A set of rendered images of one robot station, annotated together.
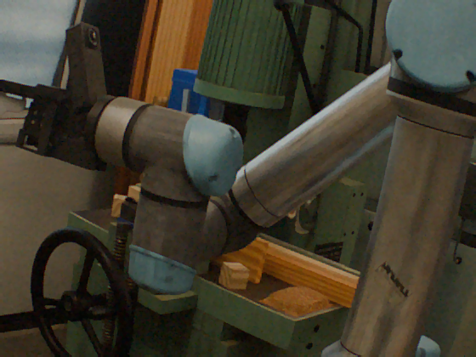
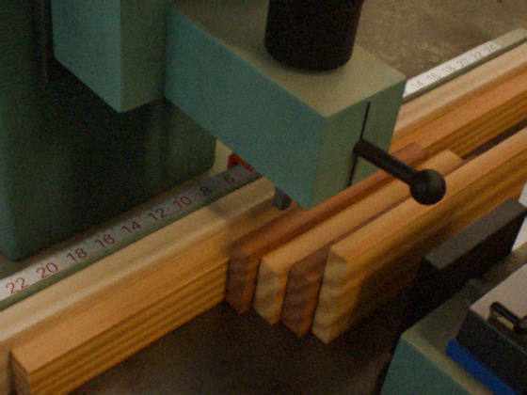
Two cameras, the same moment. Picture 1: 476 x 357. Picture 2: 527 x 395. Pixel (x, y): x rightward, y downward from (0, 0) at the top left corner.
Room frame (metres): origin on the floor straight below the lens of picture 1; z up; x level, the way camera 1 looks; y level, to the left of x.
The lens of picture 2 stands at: (1.63, 0.45, 1.33)
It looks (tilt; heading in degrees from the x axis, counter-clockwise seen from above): 42 degrees down; 275
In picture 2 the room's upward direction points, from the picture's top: 8 degrees clockwise
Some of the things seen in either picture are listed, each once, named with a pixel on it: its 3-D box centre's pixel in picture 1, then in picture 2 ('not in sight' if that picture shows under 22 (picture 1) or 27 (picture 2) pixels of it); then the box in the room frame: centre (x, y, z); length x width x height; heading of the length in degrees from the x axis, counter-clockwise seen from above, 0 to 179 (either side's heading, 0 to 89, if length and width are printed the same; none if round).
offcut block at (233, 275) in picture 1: (234, 275); not in sight; (1.44, -0.03, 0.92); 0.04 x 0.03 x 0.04; 31
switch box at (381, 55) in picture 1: (393, 36); not in sight; (1.82, -0.27, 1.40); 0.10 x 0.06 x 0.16; 143
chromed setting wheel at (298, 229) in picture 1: (308, 204); not in sight; (1.68, -0.15, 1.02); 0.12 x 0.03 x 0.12; 143
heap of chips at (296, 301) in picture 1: (299, 296); not in sight; (1.41, -0.15, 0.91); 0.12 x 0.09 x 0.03; 143
